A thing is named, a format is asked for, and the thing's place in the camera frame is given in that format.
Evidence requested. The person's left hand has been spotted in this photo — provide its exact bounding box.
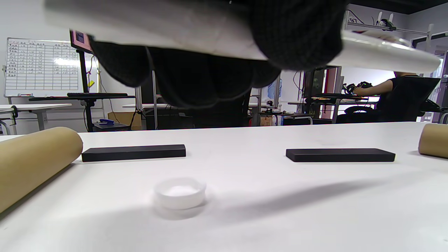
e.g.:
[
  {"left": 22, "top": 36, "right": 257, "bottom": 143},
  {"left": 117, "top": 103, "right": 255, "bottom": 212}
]
[{"left": 87, "top": 0, "right": 350, "bottom": 110}]

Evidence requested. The white plastic tube cap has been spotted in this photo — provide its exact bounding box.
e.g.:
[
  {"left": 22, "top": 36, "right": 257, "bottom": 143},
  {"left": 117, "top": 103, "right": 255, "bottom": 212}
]
[{"left": 154, "top": 177, "right": 207, "bottom": 211}]

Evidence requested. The brown cardboard mailing tube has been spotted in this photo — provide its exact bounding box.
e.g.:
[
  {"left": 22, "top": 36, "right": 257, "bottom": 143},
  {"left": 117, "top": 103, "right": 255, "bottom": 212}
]
[
  {"left": 0, "top": 126, "right": 84, "bottom": 215},
  {"left": 418, "top": 123, "right": 448, "bottom": 159}
]

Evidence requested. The aluminium frame pole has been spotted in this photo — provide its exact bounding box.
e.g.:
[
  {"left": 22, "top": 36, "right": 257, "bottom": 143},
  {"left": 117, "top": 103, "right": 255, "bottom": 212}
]
[{"left": 134, "top": 70, "right": 159, "bottom": 131}]

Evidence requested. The black rectangular bar weight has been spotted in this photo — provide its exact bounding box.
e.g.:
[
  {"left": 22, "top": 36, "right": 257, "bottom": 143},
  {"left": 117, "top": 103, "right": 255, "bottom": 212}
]
[
  {"left": 81, "top": 144, "right": 187, "bottom": 163},
  {"left": 286, "top": 148, "right": 396, "bottom": 163}
]

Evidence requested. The white grid whiteboard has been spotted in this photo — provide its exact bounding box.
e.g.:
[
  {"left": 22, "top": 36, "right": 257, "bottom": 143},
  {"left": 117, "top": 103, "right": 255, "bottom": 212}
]
[{"left": 3, "top": 37, "right": 100, "bottom": 98}]

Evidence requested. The colourful cartoon poster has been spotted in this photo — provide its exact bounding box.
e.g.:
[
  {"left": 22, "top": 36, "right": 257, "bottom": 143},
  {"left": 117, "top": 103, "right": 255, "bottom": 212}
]
[{"left": 44, "top": 0, "right": 442, "bottom": 74}]

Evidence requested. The white office desk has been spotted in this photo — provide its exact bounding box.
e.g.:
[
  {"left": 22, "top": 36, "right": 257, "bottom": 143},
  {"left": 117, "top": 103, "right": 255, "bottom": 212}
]
[{"left": 0, "top": 103, "right": 72, "bottom": 135}]

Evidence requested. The flat display screen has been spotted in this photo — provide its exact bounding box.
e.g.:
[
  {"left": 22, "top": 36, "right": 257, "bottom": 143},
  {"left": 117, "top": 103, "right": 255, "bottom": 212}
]
[{"left": 69, "top": 29, "right": 94, "bottom": 55}]

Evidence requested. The black screen stand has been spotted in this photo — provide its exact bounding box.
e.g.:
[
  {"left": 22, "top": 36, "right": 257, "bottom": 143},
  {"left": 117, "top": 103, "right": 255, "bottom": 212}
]
[{"left": 29, "top": 51, "right": 135, "bottom": 133}]

